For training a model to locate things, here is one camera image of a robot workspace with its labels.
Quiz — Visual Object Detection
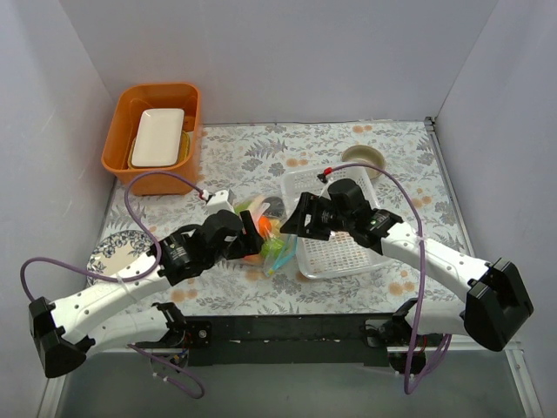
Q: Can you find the orange fruit toy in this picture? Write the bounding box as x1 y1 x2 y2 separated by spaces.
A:
258 216 272 238

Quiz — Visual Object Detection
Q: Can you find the dark brown mangosteen toy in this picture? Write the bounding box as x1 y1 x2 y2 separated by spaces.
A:
264 196 285 219

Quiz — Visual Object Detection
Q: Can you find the clear zip top bag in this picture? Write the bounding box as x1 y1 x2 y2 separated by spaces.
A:
233 195 297 277

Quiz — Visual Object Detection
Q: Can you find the peach toy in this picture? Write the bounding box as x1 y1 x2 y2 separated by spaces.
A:
243 254 265 266

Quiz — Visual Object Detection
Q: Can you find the green fruit toy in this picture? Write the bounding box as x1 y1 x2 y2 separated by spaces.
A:
260 237 285 258

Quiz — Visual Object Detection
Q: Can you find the yellow pear toy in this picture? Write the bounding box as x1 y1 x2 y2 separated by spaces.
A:
269 219 283 235

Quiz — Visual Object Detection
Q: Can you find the white radish toy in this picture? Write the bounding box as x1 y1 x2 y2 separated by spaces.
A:
247 195 270 217

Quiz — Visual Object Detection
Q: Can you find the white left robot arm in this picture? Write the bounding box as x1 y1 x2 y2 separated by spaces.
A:
29 210 264 378

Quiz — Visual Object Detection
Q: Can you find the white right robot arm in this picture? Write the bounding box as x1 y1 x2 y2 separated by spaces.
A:
281 179 534 352

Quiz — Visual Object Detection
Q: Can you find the white plastic basket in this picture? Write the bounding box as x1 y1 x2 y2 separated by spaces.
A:
280 165 391 280

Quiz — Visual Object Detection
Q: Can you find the beige ceramic bowl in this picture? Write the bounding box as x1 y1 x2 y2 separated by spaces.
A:
341 145 386 179

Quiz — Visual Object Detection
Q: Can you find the blue patterned plate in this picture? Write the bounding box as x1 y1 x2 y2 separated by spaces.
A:
86 230 153 276

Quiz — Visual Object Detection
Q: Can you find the floral table mat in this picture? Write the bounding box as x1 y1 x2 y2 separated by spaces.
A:
131 122 469 317

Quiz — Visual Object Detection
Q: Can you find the yellow container in bin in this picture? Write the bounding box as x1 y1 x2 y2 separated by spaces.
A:
127 131 191 169

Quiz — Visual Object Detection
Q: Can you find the black base bar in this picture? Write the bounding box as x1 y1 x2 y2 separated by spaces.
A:
182 311 497 367

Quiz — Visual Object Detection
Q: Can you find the white rectangular plate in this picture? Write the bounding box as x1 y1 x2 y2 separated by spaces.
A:
136 108 185 156

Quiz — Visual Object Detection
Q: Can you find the orange plastic bin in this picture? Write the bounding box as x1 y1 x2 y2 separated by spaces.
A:
101 83 202 196

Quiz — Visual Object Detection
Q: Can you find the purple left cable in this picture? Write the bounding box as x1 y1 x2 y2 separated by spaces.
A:
20 170 227 400

